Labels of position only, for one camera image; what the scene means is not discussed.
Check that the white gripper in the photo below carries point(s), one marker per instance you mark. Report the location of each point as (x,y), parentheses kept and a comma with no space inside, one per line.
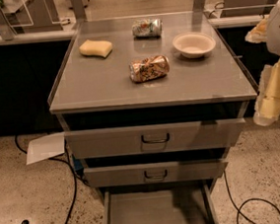
(279,34)

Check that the orange crushed soda can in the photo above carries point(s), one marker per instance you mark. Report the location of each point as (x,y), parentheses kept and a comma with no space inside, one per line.
(151,68)

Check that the green white soda can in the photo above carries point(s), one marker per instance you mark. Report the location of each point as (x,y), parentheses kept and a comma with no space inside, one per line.
(147,28)

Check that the grey drawer cabinet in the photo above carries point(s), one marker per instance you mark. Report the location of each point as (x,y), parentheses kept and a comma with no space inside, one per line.
(94,93)

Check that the bottom open grey drawer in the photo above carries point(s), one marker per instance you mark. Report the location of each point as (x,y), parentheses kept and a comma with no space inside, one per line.
(188,203)

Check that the top grey drawer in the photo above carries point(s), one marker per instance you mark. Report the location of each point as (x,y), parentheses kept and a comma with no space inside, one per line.
(154,138)

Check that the middle grey drawer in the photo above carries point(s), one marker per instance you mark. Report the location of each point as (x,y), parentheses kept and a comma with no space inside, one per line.
(166,172)

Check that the white paper bowl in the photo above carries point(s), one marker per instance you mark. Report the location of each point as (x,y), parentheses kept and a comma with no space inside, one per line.
(194,45)

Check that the yellow sponge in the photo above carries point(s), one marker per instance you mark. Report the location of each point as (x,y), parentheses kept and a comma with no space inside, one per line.
(96,48)

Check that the white paper sheet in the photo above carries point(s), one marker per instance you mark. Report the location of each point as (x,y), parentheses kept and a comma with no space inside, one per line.
(45,147)

